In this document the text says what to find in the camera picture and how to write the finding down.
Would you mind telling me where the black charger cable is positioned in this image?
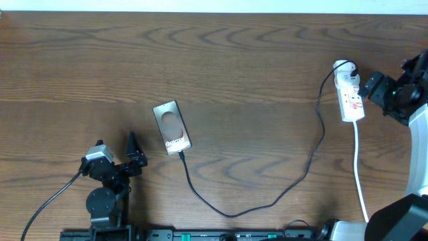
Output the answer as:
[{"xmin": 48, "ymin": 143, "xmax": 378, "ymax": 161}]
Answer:
[{"xmin": 178, "ymin": 60, "xmax": 360, "ymax": 219}]

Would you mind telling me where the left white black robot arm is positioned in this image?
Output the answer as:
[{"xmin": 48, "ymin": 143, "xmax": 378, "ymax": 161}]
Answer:
[{"xmin": 79, "ymin": 131, "xmax": 148, "ymax": 241}]

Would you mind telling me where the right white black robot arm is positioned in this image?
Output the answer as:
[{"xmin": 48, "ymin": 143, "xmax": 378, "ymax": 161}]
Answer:
[{"xmin": 317, "ymin": 50, "xmax": 427, "ymax": 241}]

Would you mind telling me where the white power strip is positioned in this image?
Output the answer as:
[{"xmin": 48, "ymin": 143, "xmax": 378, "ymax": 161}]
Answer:
[{"xmin": 333, "ymin": 60, "xmax": 364, "ymax": 123}]

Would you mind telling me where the white power strip cord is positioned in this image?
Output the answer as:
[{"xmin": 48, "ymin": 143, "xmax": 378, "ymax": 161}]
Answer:
[{"xmin": 352, "ymin": 120, "xmax": 370, "ymax": 224}]

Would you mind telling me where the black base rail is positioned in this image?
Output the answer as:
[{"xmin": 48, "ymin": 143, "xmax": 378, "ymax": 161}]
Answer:
[{"xmin": 59, "ymin": 229, "xmax": 316, "ymax": 241}]

